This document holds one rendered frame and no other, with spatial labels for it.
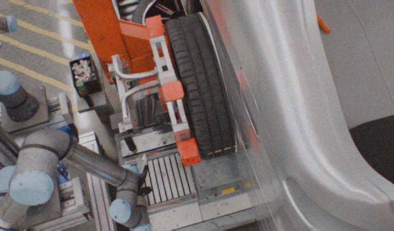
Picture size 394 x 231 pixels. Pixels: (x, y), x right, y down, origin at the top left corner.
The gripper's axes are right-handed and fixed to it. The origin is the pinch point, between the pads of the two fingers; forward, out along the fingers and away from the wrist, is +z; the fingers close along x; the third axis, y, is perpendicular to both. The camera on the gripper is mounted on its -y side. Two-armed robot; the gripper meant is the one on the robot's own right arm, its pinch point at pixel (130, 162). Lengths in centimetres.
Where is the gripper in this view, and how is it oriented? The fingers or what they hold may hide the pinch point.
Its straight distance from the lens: 187.8
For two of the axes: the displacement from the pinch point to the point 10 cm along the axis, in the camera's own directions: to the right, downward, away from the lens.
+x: -8.6, 4.7, 2.0
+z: -2.6, -7.3, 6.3
